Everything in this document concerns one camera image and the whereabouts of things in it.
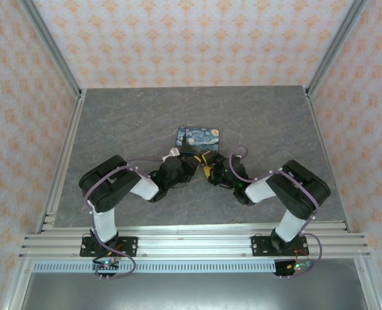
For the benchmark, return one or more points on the starry night printed tin box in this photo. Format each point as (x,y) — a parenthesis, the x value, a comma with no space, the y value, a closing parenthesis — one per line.
(200,137)

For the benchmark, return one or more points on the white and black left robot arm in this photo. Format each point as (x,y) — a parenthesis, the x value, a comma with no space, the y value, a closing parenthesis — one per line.
(105,223)

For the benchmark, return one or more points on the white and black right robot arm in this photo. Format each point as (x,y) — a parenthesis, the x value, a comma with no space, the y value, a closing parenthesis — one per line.
(294,223)

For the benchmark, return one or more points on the grey sheet metal tray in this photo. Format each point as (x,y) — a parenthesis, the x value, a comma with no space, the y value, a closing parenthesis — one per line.
(191,290)

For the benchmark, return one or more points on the aluminium mounting rail beam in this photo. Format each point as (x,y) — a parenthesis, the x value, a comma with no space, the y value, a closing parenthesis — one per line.
(194,243)

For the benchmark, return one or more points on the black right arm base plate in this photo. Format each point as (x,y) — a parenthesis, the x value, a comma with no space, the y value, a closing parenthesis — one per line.
(260,245)

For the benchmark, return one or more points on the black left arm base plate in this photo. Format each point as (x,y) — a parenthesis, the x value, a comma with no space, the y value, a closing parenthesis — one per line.
(129,245)

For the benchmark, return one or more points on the aluminium table side rail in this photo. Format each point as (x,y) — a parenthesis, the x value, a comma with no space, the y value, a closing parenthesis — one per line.
(65,155)
(323,145)

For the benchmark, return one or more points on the aluminium frame post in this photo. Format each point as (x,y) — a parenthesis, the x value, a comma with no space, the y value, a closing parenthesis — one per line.
(336,48)
(52,48)

